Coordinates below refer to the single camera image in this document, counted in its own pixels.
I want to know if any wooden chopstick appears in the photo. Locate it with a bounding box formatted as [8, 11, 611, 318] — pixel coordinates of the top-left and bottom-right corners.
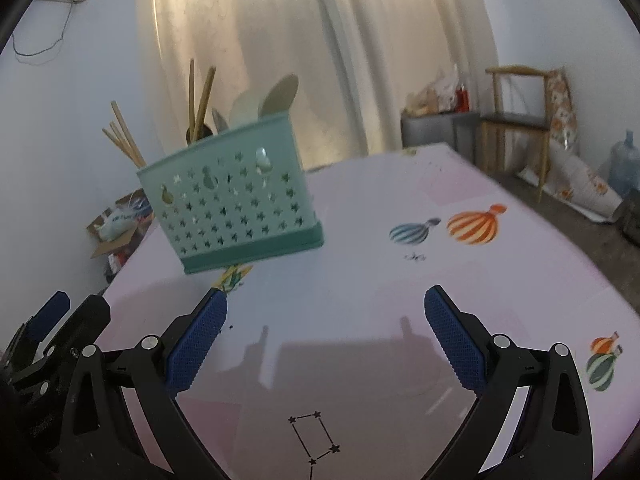
[186, 58, 195, 145]
[192, 66, 216, 142]
[102, 128, 142, 169]
[111, 101, 146, 166]
[107, 122, 144, 168]

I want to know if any metal spoon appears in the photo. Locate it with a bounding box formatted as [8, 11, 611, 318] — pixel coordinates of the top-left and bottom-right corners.
[212, 106, 229, 134]

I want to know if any cardboard box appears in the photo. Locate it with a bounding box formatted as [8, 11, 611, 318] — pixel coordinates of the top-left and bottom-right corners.
[87, 188, 154, 259]

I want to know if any green plastic utensil holder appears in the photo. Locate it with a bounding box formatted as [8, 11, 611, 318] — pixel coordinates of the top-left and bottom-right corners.
[138, 113, 323, 274]

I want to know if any blue water jug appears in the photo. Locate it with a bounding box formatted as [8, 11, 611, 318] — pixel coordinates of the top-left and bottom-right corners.
[608, 130, 639, 198]

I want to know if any wooden chair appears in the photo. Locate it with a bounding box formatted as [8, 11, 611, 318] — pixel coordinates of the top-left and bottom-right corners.
[480, 65, 552, 203]

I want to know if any floral cushion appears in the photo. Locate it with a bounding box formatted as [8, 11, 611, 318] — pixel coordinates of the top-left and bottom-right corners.
[547, 67, 579, 155]

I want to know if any grey cabinet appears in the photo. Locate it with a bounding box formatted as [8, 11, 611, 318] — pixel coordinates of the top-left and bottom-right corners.
[400, 112, 480, 164]

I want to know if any red bottle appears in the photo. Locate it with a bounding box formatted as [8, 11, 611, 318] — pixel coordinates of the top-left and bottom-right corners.
[456, 82, 471, 113]

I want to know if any white plastic bag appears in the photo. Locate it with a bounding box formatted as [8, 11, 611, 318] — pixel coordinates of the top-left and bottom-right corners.
[404, 65, 459, 117]

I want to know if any cream curtain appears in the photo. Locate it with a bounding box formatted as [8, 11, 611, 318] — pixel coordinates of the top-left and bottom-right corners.
[136, 0, 498, 168]

